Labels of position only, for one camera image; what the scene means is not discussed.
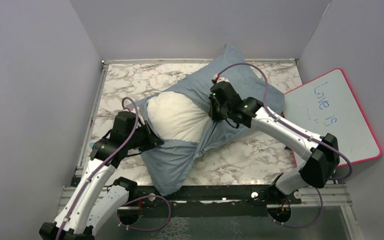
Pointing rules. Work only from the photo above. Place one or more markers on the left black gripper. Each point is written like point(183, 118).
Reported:
point(153, 140)

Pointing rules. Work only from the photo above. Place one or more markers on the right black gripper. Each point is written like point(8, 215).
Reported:
point(215, 115)

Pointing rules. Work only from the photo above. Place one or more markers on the white pillow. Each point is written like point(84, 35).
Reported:
point(174, 116)

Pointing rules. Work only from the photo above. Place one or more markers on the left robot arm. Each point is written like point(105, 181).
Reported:
point(85, 213)

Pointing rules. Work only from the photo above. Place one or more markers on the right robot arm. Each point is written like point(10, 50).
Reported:
point(320, 153)

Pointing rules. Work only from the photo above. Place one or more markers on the pink framed whiteboard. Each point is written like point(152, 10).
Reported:
point(328, 104)

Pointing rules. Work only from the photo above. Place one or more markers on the aluminium table frame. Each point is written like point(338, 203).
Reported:
point(253, 159)

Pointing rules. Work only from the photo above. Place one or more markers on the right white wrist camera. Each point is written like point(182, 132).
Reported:
point(218, 79)

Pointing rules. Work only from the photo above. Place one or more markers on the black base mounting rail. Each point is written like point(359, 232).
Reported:
point(205, 201)

